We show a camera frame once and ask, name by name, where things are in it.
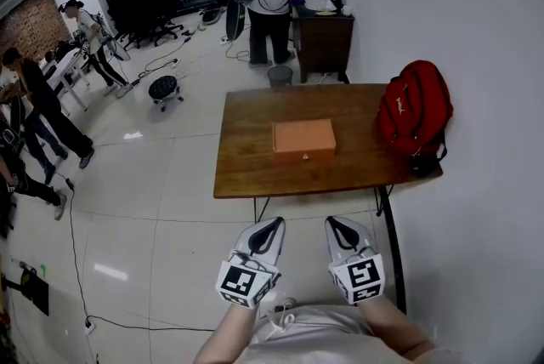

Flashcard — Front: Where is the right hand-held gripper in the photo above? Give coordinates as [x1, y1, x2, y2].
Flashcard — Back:
[325, 215, 386, 306]

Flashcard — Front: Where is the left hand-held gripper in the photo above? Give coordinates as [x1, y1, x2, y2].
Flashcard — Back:
[215, 217, 286, 309]

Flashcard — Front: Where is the orange box drawer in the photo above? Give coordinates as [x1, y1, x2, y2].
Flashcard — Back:
[273, 148, 337, 166]

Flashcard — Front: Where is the orange box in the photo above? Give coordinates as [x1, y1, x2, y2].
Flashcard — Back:
[271, 118, 337, 165]

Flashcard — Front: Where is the person's right forearm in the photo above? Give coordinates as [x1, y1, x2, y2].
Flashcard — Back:
[355, 293, 435, 364]

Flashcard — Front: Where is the person's left forearm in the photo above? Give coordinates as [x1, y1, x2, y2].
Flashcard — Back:
[193, 302, 261, 364]

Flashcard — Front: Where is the person's white shirt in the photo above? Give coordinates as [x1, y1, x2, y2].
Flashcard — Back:
[240, 302, 473, 364]

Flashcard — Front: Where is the red backpack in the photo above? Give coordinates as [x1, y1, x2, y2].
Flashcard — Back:
[375, 60, 454, 162]

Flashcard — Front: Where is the black rolling stool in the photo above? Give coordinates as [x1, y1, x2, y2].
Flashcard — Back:
[147, 74, 185, 113]

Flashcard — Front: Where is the dark wooden cabinet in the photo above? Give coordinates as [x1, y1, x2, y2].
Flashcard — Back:
[292, 3, 355, 84]

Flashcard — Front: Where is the white table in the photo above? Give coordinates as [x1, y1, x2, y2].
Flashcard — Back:
[41, 46, 93, 113]

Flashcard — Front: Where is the row of black office chairs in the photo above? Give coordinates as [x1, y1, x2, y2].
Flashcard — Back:
[106, 0, 185, 50]

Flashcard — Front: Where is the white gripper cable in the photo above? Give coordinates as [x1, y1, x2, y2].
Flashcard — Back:
[262, 297, 299, 333]

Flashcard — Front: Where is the grey wire waste basket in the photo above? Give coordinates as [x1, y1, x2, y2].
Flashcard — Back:
[266, 65, 294, 88]

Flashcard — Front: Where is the long black floor cable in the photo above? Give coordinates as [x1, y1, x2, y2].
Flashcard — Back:
[54, 170, 216, 333]

